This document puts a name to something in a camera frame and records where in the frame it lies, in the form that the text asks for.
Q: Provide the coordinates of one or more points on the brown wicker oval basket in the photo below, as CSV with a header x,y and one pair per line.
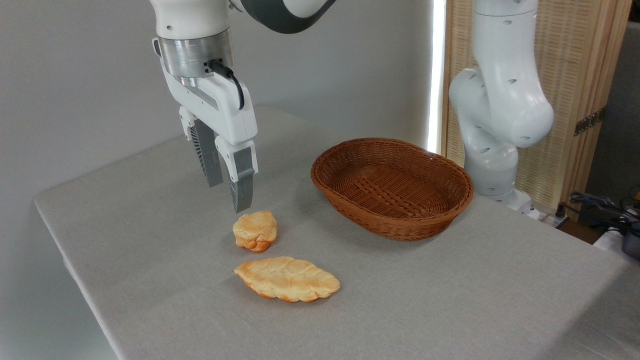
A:
x,y
390,190

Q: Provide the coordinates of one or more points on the dark grey device box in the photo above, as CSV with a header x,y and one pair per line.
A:
x,y
632,242

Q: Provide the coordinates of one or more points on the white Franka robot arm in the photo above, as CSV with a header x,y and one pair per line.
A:
x,y
500,100

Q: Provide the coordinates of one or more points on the dark metal screen hinge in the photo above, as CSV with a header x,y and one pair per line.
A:
x,y
589,122

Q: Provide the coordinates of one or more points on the grey fabric tablecloth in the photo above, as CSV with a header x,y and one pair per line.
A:
x,y
400,300

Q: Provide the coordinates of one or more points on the white power strip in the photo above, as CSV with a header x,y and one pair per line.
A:
x,y
552,218

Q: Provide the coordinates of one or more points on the long braided bread loaf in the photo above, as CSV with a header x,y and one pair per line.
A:
x,y
287,280

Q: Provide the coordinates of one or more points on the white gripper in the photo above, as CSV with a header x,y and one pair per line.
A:
x,y
222,110

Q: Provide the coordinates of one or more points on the small round bread roll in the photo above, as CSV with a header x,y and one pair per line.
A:
x,y
255,230

